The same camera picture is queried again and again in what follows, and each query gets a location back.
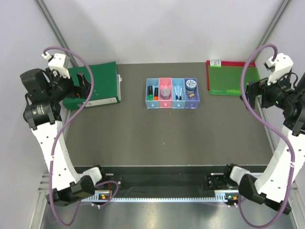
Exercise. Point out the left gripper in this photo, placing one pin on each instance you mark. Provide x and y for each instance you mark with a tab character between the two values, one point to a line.
81	91

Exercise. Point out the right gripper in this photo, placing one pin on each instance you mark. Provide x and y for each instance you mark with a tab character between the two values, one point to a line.
256	87

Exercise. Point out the green transparent folder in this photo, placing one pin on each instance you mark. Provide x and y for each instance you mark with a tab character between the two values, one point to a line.
225	80

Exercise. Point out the blue lidded round jar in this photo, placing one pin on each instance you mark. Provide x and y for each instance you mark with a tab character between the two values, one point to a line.
190	86

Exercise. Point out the green capped black highlighter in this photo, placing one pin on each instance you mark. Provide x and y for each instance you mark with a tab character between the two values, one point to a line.
150	93

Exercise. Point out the light blue end drawer bin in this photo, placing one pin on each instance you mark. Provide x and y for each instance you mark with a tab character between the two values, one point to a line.
154	82

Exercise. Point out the orange capped black highlighter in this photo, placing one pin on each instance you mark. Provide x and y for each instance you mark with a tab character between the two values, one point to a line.
156	94

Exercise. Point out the black capped whiteboard marker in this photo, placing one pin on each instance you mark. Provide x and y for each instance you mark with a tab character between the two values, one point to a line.
181	94

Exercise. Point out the blue capped whiteboard marker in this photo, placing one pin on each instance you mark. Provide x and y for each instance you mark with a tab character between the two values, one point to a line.
176	94

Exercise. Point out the pink drawer bin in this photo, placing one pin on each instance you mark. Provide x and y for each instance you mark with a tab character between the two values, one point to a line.
165	82

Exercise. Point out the clear jar of paper clips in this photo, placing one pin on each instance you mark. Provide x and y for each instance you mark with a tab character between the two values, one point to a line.
166	93

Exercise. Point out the purple drawer bin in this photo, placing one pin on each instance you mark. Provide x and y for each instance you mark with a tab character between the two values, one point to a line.
192	103

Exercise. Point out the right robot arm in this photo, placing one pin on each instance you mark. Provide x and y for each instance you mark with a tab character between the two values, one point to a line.
273	186

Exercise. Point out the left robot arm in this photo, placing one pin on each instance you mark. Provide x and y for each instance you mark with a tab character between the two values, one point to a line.
45	90

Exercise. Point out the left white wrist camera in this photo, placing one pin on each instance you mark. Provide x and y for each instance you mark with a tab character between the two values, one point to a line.
58	64

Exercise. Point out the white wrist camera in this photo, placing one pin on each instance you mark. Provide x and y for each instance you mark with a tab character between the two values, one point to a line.
58	64
279	67

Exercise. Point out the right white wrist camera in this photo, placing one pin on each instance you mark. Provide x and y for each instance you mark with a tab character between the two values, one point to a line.
279	67

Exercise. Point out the green ring binder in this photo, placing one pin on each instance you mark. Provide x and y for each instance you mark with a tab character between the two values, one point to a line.
107	86

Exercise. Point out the slotted cable duct rail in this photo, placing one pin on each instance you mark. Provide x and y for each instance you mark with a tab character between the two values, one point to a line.
216	196

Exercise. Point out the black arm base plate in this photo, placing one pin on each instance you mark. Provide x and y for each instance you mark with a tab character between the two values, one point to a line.
168	181

